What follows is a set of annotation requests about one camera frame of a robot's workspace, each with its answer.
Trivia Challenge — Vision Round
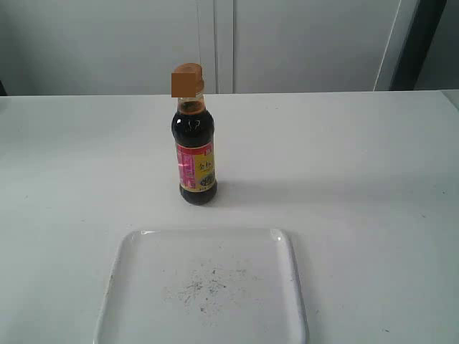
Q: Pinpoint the clear square plastic tray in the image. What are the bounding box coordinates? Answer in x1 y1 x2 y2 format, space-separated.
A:
93 228 309 343

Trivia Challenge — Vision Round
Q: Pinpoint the dark soy sauce bottle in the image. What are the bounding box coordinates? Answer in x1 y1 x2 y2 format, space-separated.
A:
171 63 217 205

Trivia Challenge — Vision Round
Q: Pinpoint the dark vertical door frame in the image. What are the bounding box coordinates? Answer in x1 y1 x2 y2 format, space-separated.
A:
390 0 447 91

